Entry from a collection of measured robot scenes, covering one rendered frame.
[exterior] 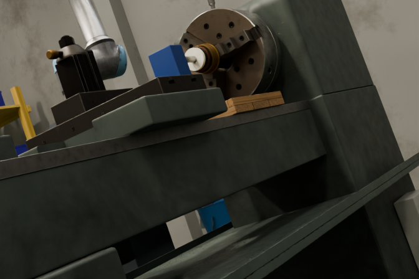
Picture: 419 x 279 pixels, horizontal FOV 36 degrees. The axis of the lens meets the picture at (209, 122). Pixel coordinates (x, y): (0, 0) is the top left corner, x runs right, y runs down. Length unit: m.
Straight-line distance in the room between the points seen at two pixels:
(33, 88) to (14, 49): 0.54
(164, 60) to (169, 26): 4.42
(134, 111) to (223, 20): 0.84
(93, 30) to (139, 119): 1.20
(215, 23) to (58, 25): 5.29
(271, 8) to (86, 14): 0.72
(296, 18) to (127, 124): 0.98
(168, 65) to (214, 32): 0.34
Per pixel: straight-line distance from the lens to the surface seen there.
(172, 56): 1.74
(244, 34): 1.94
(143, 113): 1.23
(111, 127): 1.29
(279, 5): 2.11
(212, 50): 1.92
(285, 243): 1.36
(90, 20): 2.42
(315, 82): 2.07
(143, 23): 6.38
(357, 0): 5.21
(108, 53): 2.36
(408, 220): 2.32
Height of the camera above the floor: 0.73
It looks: 5 degrees up
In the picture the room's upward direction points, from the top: 20 degrees counter-clockwise
